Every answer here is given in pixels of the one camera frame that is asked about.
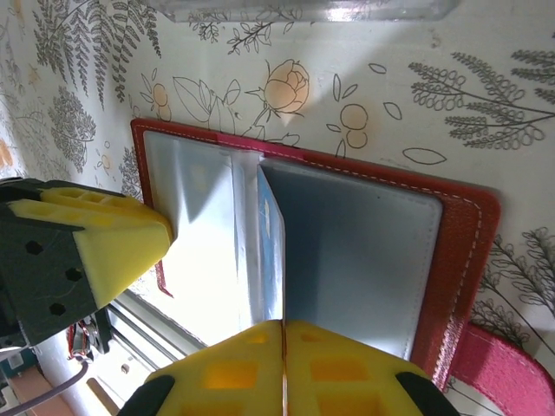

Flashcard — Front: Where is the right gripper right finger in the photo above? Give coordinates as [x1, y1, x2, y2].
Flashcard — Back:
[284, 319, 457, 416]

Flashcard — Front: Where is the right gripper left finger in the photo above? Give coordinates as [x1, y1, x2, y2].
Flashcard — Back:
[121, 319, 286, 416]

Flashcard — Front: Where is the red leather card holder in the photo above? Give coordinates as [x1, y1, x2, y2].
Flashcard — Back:
[129, 117, 555, 416]

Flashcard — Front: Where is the clear acrylic card stand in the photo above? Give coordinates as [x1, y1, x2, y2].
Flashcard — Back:
[151, 0, 460, 23]

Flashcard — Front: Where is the aluminium frame rail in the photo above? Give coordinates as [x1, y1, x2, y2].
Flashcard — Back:
[103, 285, 209, 378]

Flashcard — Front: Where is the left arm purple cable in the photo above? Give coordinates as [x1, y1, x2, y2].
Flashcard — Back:
[0, 358, 91, 416]

